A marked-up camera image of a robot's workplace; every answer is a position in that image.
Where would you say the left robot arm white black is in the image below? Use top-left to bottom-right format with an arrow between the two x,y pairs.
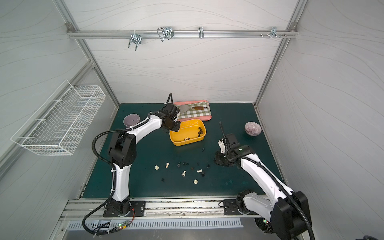
82,93 -> 181,236

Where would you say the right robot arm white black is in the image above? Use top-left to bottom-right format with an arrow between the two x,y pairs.
215,134 -> 316,240

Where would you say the yellow plastic storage box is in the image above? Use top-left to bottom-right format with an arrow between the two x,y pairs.
170,119 -> 207,147

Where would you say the pink patterned bowl right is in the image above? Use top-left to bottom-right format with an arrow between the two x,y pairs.
245,122 -> 262,137

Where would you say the green checkered cloth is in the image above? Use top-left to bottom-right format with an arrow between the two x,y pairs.
179,102 -> 211,119

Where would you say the pink tray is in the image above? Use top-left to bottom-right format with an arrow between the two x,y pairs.
174,101 -> 212,122

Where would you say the purple bowl left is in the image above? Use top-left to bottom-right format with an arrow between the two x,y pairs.
123,114 -> 141,128

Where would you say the metal u-bolt clamp left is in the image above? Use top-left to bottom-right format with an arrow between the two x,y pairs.
128,32 -> 142,51

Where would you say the metal u-bolt clamp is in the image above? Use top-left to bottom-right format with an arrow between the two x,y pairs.
157,27 -> 175,42
128,32 -> 142,51

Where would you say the metal u-bolt clamp middle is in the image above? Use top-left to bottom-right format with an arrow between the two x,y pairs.
157,27 -> 175,42

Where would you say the metal hook clamp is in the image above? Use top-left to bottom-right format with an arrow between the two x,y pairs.
198,27 -> 204,39

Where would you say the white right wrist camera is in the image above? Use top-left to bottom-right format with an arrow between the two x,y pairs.
218,139 -> 227,155

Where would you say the spatula with wooden handle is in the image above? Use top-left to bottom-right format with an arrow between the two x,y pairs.
178,105 -> 208,114

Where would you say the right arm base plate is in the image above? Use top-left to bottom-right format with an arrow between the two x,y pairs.
218,199 -> 250,216

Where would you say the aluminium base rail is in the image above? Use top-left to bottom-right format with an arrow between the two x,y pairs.
59,196 -> 302,221

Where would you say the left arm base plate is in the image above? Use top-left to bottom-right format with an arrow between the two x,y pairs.
103,199 -> 146,218

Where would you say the white wire basket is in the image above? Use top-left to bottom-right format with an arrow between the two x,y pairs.
11,80 -> 106,156

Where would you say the aluminium crossbar rail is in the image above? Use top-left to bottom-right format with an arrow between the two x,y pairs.
67,29 -> 299,40

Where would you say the metal bracket right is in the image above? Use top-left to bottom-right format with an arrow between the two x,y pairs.
260,27 -> 286,39

